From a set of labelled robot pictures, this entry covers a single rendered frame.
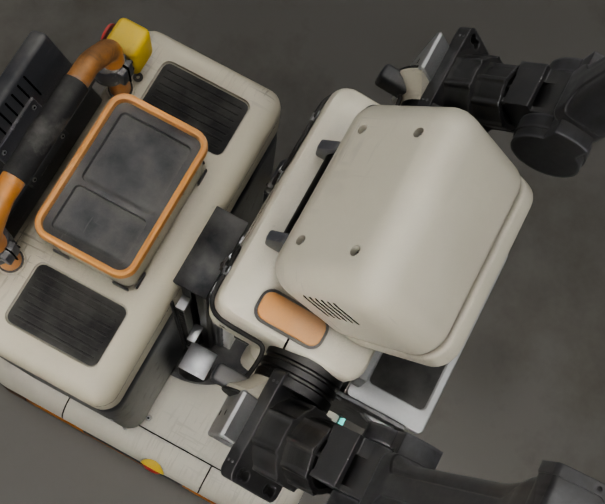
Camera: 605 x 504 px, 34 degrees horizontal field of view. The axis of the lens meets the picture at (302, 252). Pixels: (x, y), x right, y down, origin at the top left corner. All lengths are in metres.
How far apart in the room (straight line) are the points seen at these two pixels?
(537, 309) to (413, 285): 1.50
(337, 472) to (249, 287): 0.20
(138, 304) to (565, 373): 1.21
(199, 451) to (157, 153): 0.73
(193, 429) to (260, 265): 0.97
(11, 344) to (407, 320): 0.71
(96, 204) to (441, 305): 0.61
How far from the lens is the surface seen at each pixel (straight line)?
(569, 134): 1.00
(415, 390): 1.16
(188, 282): 1.41
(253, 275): 0.96
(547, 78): 1.06
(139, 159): 1.35
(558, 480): 0.60
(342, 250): 0.85
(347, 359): 0.97
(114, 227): 1.33
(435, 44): 1.08
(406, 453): 0.89
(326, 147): 0.97
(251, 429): 0.96
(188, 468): 1.90
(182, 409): 1.90
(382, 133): 0.91
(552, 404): 2.30
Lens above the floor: 2.17
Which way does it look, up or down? 75 degrees down
